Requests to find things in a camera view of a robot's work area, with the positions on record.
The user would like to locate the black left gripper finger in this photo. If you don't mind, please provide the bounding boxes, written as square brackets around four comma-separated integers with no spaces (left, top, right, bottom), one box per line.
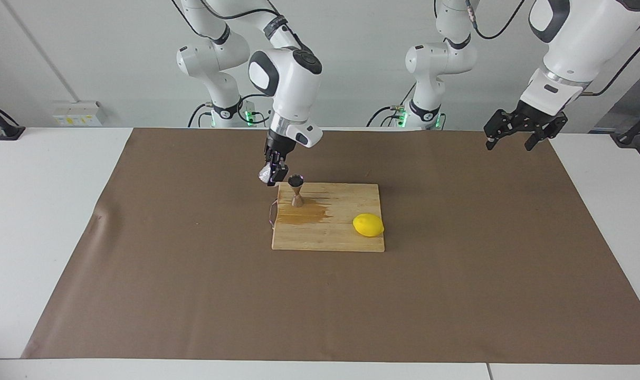
[524,120,564,153]
[483,108,519,152]

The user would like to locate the steel double jigger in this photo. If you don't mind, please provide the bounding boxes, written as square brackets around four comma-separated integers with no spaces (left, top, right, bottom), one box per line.
[288,174,306,208]

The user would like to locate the wooden cutting board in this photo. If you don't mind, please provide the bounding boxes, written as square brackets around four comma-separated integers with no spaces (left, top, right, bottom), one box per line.
[269,182,386,253]

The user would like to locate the black clamp stand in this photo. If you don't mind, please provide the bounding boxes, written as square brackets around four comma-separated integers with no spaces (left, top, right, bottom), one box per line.
[0,97,26,141]
[610,104,640,148]

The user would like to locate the yellow lemon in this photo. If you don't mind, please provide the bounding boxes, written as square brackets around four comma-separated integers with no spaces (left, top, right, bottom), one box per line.
[352,213,385,238]

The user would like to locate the brown table mat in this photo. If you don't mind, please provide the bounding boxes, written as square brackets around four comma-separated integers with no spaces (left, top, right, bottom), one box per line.
[22,127,640,365]

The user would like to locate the black right base cable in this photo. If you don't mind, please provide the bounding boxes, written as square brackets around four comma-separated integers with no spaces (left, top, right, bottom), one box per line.
[187,93,278,128]

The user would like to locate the black base cable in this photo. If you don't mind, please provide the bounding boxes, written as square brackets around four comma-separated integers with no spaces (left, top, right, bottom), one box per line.
[366,82,418,128]
[187,93,278,128]

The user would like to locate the black left base cable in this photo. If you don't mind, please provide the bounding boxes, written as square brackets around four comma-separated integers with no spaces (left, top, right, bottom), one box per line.
[366,82,418,128]

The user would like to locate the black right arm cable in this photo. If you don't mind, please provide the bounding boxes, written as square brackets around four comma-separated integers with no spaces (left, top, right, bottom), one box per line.
[171,0,305,52]

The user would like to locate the white wall socket box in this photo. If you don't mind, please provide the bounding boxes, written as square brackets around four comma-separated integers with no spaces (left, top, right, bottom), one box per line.
[52,101,103,128]

